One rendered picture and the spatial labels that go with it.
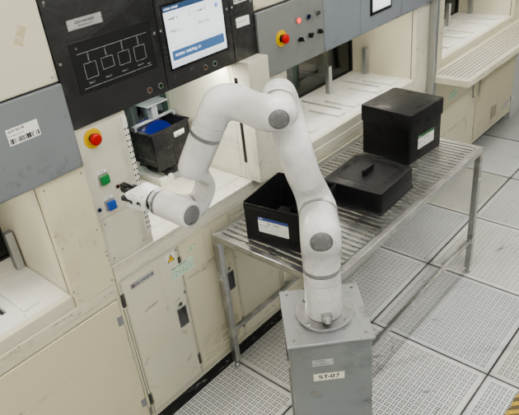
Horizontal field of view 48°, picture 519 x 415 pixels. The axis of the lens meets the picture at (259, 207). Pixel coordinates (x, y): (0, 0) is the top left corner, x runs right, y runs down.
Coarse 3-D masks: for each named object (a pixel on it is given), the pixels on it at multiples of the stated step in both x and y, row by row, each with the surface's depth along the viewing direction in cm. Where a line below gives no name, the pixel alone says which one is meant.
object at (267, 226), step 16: (256, 192) 236; (272, 192) 246; (288, 192) 250; (256, 208) 226; (272, 208) 249; (288, 208) 253; (256, 224) 230; (272, 224) 225; (288, 224) 220; (256, 240) 235; (272, 240) 230; (288, 240) 225
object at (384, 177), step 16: (352, 160) 266; (368, 160) 264; (336, 176) 254; (352, 176) 252; (368, 176) 251; (384, 176) 249; (400, 176) 248; (336, 192) 251; (352, 192) 246; (368, 192) 240; (384, 192) 239; (400, 192) 251; (368, 208) 244; (384, 208) 242
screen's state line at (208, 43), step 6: (216, 36) 217; (222, 36) 220; (198, 42) 212; (204, 42) 214; (210, 42) 216; (216, 42) 218; (186, 48) 208; (192, 48) 210; (198, 48) 212; (204, 48) 215; (174, 54) 205; (180, 54) 207; (186, 54) 209; (174, 60) 206
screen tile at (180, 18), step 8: (192, 8) 205; (168, 16) 199; (176, 16) 201; (184, 16) 204; (192, 16) 206; (168, 24) 199; (176, 24) 202; (192, 24) 207; (184, 32) 205; (192, 32) 208; (176, 40) 204; (184, 40) 206
